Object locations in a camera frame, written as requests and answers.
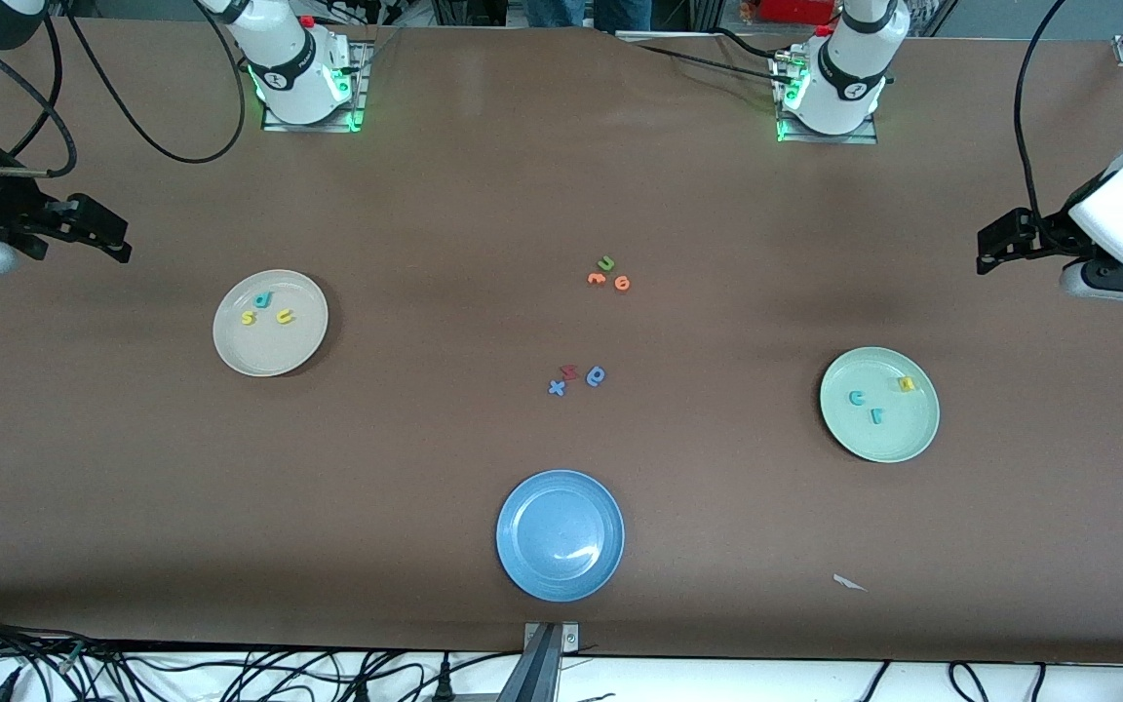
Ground beige round plate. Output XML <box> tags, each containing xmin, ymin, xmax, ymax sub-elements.
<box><xmin>213</xmin><ymin>269</ymin><xmax>329</xmax><ymax>378</ymax></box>

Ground green round plate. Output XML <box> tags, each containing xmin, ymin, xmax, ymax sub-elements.
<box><xmin>819</xmin><ymin>346</ymin><xmax>941</xmax><ymax>464</ymax></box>

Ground red box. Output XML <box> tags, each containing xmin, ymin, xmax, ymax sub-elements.
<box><xmin>756</xmin><ymin>0</ymin><xmax>840</xmax><ymax>25</ymax></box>

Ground person legs blue jeans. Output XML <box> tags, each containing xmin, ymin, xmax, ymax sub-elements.
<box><xmin>523</xmin><ymin>0</ymin><xmax>652</xmax><ymax>30</ymax></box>

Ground blue round plate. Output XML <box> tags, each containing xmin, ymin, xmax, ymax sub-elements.
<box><xmin>495</xmin><ymin>469</ymin><xmax>626</xmax><ymax>603</ymax></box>

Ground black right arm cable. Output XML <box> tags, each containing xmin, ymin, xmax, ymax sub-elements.
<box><xmin>0</xmin><ymin>0</ymin><xmax>246</xmax><ymax>181</ymax></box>

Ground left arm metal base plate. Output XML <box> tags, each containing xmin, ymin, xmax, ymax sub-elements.
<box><xmin>774</xmin><ymin>49</ymin><xmax>879</xmax><ymax>145</ymax></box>

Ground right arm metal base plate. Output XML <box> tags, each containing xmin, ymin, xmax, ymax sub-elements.
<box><xmin>262</xmin><ymin>39</ymin><xmax>369</xmax><ymax>133</ymax></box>

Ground black cable on table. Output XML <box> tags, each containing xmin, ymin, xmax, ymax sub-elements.
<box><xmin>620</xmin><ymin>27</ymin><xmax>796</xmax><ymax>84</ymax></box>

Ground metal table edge bracket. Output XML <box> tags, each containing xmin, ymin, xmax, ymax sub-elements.
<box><xmin>498</xmin><ymin>622</ymin><xmax>580</xmax><ymax>702</ymax></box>

